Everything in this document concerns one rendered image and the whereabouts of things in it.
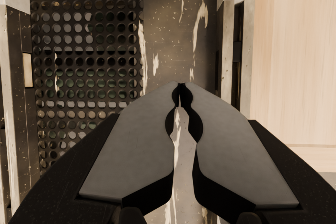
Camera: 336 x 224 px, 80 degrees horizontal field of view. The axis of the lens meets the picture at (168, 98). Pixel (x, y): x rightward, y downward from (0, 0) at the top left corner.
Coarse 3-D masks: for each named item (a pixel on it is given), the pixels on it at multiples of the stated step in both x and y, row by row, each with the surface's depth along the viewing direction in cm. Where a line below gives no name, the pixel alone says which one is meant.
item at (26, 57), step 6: (24, 54) 47; (30, 54) 49; (24, 60) 47; (30, 60) 49; (24, 66) 47; (30, 66) 49; (24, 72) 47; (30, 72) 49; (24, 78) 47; (30, 78) 49; (30, 84) 49
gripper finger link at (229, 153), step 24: (192, 96) 10; (216, 96) 10; (192, 120) 10; (216, 120) 9; (240, 120) 9; (216, 144) 8; (240, 144) 8; (216, 168) 7; (240, 168) 7; (264, 168) 7; (216, 192) 6; (240, 192) 6; (264, 192) 6; (288, 192) 6
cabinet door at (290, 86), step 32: (256, 0) 43; (288, 0) 43; (320, 0) 42; (256, 32) 44; (288, 32) 44; (320, 32) 43; (256, 64) 44; (288, 64) 44; (320, 64) 44; (256, 96) 45; (288, 96) 45; (320, 96) 44; (288, 128) 46; (320, 128) 45; (320, 160) 45
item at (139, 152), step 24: (144, 96) 10; (168, 96) 10; (120, 120) 9; (144, 120) 9; (168, 120) 9; (120, 144) 7; (144, 144) 7; (168, 144) 7; (96, 168) 6; (120, 168) 6; (144, 168) 6; (168, 168) 7; (96, 192) 6; (120, 192) 6; (144, 192) 6; (168, 192) 7
